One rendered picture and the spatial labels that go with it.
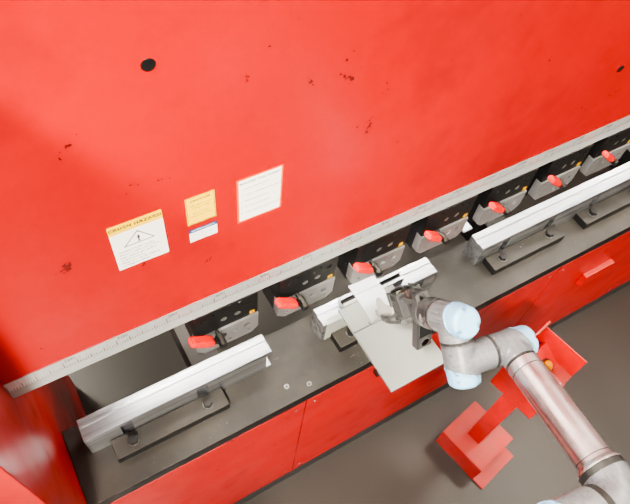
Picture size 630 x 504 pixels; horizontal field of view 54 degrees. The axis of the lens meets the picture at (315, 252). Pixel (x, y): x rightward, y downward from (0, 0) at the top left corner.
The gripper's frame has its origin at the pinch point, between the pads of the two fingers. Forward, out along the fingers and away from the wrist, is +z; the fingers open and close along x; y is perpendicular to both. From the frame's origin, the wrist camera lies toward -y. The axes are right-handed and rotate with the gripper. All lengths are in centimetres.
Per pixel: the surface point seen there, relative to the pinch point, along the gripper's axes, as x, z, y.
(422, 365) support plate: -0.9, -6.8, -15.6
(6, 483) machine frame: 88, -46, 18
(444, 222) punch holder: -15.2, -14.1, 18.9
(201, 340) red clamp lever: 51, -18, 18
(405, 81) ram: 10, -55, 53
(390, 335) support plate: 1.8, 0.3, -7.0
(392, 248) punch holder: 0.2, -13.1, 18.0
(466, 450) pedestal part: -36, 51, -84
